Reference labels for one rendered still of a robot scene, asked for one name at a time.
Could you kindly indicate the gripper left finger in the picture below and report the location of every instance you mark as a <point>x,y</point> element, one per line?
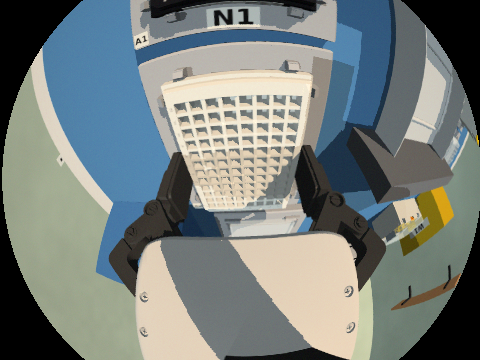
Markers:
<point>160,219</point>

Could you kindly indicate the yellow open-top bin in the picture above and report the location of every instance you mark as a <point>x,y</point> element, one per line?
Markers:
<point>436,212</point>

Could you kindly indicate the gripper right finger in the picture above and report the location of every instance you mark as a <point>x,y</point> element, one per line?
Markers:
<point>335,216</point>

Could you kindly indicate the blue box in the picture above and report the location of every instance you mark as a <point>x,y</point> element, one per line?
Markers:
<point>122,215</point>

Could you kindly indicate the blue bench mat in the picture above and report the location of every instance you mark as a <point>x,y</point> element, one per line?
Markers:
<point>91,71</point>

